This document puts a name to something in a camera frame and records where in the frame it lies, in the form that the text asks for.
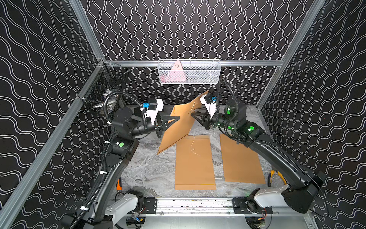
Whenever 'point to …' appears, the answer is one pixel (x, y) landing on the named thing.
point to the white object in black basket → (111, 102)
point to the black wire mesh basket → (106, 87)
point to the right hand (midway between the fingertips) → (194, 110)
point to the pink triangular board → (176, 73)
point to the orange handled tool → (118, 184)
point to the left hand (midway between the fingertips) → (178, 115)
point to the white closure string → (191, 147)
